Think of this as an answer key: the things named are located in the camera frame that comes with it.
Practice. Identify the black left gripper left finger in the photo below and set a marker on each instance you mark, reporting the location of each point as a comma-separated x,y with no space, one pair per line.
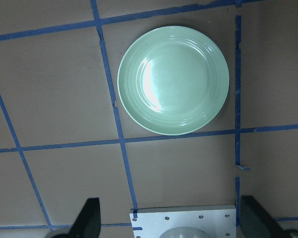
88,222

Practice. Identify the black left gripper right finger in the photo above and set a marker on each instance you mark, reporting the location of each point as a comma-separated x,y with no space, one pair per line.
255,221

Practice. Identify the grey round robot base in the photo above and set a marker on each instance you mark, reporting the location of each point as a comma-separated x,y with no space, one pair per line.
184,232

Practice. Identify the light green ceramic plate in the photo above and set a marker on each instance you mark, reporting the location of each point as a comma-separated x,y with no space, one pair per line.
173,80

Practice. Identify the white metal base plate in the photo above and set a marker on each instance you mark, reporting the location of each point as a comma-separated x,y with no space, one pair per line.
219,221

